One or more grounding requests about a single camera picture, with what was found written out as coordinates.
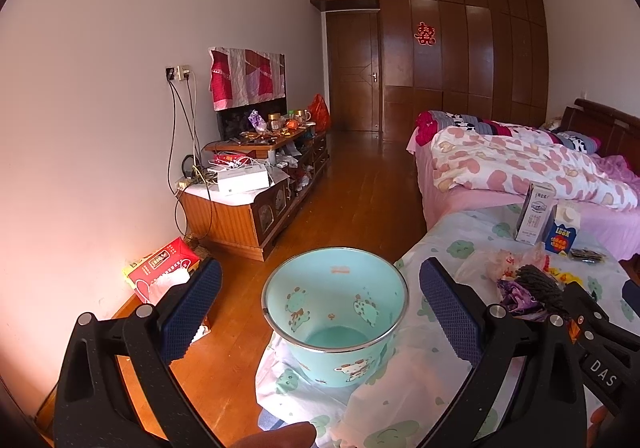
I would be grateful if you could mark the white flat box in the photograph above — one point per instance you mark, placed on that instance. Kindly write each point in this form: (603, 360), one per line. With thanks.
(242, 180)

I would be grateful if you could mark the glass mug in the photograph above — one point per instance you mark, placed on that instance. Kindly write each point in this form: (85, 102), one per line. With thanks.
(301, 117)

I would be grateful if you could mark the clear plastic bag red print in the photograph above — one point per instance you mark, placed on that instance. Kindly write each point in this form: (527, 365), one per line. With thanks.
(480, 265)

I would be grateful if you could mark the red pink patchwork cloth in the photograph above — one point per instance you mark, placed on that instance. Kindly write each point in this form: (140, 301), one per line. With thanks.
(245, 76)

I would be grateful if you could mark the brown floor clutter pile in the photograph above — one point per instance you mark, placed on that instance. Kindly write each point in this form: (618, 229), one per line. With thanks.
(199, 248)

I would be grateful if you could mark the purple ornament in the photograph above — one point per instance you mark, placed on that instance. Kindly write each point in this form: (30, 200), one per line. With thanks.
(257, 121)

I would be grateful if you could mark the small blue white carton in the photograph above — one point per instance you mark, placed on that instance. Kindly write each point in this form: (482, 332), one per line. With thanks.
(562, 238)

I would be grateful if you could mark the tall grey white carton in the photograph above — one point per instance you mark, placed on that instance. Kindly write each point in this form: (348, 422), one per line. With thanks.
(535, 218)

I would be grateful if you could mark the black television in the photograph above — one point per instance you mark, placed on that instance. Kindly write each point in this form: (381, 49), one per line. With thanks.
(230, 123)

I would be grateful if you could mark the wooden television cabinet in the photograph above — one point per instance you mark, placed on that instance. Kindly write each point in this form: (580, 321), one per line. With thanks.
(220, 223)

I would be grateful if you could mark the pink bed sheet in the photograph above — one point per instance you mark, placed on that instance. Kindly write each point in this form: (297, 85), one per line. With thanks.
(450, 198)

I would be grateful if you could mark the magenta cloth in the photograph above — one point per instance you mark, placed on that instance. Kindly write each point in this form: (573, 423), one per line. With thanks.
(427, 128)

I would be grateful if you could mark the red paper decoration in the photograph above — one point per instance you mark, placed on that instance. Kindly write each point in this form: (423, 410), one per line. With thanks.
(425, 33)

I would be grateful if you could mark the purple blanket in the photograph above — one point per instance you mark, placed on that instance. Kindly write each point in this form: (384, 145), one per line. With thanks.
(620, 166)

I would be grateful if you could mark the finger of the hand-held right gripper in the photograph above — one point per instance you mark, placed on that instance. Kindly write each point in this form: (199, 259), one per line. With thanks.
(607, 353)
(632, 290)

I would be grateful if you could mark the dark grey foam net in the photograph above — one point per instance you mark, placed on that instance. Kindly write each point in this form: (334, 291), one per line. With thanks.
(542, 288)

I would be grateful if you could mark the black foil packet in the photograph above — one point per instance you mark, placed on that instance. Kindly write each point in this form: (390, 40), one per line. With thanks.
(587, 254)

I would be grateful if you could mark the pink heart print quilt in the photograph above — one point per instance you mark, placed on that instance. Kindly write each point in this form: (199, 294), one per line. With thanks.
(500, 163)

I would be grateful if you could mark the wooden door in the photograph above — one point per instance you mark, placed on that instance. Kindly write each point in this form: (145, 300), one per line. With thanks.
(350, 73)

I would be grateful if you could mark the wooden wardrobe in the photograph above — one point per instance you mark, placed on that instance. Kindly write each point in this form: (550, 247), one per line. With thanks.
(475, 53)

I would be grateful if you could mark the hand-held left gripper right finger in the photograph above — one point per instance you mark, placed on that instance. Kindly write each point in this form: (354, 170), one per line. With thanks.
(450, 313)

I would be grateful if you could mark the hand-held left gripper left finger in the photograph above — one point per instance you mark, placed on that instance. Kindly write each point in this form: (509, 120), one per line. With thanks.
(192, 308)

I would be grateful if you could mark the person's left hand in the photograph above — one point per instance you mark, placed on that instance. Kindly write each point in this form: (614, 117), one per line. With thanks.
(280, 435)

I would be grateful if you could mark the wooden bed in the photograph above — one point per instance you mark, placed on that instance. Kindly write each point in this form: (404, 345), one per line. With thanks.
(610, 121)

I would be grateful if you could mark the cloud print tablecloth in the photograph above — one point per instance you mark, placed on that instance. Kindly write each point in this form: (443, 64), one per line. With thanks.
(400, 378)

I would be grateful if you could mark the gold lid jar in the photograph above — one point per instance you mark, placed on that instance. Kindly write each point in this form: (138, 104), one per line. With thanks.
(274, 122)

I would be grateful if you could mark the red packet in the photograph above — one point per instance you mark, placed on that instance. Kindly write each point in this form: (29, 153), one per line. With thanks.
(230, 159)

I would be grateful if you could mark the patchwork cow print blanket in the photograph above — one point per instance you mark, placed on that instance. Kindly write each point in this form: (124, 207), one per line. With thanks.
(480, 121)

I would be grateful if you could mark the mint cartoon print trash bin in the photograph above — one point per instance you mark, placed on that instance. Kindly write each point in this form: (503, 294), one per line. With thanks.
(345, 288)

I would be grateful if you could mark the red gift carton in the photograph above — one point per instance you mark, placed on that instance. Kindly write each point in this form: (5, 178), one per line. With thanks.
(160, 258)

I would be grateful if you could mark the wall socket with plugs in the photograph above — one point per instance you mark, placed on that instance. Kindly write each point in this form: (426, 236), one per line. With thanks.
(178, 72)

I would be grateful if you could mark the purple wrapper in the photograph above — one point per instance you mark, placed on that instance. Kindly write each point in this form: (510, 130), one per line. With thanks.
(512, 298)

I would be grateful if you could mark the orange red plastic bag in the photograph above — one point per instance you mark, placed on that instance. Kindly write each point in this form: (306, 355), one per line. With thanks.
(319, 113)

